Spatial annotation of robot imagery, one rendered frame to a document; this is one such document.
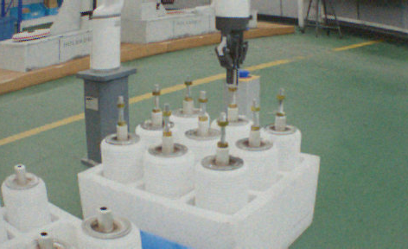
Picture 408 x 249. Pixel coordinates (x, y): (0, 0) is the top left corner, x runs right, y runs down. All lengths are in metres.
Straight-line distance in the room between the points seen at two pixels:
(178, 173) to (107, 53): 0.65
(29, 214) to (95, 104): 0.76
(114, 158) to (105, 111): 0.51
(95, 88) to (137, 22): 2.34
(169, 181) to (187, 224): 0.09
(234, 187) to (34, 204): 0.36
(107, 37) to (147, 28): 2.28
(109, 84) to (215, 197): 0.70
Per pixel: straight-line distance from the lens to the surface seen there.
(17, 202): 0.85
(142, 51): 3.67
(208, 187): 0.91
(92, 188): 1.07
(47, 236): 0.63
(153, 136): 1.12
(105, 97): 1.53
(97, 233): 0.69
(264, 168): 1.01
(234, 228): 0.88
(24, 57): 3.09
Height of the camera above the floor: 0.58
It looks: 16 degrees down
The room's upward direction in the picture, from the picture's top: straight up
